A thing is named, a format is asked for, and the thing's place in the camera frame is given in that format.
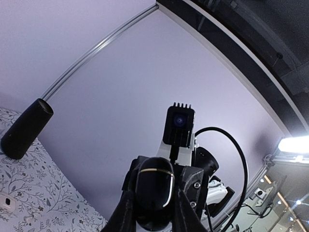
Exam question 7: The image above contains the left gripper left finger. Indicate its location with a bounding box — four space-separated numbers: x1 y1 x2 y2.
101 170 138 232

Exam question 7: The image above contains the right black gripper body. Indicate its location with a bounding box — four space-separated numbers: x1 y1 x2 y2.
128 156 204 232

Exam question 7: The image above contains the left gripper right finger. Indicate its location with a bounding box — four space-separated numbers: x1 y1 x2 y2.
175 188 205 232

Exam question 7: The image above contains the black gold-trimmed earbud case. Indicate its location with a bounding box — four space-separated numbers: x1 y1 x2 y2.
135 157 175 228

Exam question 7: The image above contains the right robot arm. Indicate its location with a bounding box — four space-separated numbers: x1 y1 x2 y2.
122 140 234 232

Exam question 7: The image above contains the white case with black button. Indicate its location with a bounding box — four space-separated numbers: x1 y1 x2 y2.
0 192 16 213

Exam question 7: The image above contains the floral patterned table mat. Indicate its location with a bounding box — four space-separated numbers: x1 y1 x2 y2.
0 106 108 232

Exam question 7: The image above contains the white earbud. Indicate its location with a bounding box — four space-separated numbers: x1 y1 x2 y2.
24 214 36 224

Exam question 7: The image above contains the black tapered vase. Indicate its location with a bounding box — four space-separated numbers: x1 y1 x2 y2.
0 98 54 160

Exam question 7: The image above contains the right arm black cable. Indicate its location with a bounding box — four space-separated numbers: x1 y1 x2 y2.
194 127 249 232

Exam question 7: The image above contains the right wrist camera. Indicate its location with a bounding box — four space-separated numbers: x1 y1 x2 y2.
163 102 195 148

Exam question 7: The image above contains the right aluminium frame post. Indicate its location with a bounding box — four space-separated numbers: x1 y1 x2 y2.
41 4 159 101

